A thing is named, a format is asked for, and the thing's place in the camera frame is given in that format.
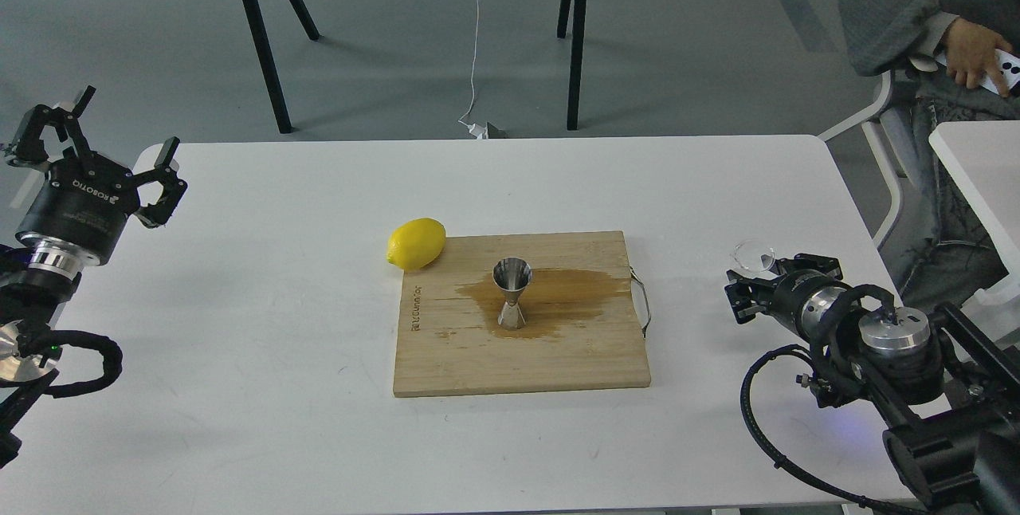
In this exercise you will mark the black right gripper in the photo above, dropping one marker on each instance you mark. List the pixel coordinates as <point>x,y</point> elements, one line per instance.
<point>798,300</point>

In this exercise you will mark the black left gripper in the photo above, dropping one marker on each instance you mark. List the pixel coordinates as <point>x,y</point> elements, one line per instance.
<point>86,202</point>

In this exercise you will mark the clear plastic measuring cup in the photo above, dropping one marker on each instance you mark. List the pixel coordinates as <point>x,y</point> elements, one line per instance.
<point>753,257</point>

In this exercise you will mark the steel double jigger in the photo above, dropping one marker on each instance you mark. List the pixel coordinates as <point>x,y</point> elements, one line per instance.
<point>512,275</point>

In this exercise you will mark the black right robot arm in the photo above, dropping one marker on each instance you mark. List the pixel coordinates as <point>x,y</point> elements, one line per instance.
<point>947,393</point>

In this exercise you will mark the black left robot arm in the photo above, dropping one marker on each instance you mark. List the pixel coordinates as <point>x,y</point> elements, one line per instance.
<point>38,359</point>

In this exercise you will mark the person's bare hand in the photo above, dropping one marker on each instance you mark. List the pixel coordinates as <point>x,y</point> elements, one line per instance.
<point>972,55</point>

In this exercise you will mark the white chair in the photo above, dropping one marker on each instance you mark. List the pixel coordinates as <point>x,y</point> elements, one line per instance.
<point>887,125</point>

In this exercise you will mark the wooden cutting board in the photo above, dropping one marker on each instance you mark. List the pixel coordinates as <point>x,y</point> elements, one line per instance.
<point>581,328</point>

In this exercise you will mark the white side table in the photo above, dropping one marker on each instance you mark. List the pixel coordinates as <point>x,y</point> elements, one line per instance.
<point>982,156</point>

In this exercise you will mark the white remote controller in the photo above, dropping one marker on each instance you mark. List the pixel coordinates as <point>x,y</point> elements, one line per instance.
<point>1008,67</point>

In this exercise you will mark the seated person in grey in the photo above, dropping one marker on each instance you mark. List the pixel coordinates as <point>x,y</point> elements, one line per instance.
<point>949,256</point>

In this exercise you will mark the yellow lemon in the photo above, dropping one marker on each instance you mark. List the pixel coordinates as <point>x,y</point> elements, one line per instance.
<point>415,244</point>

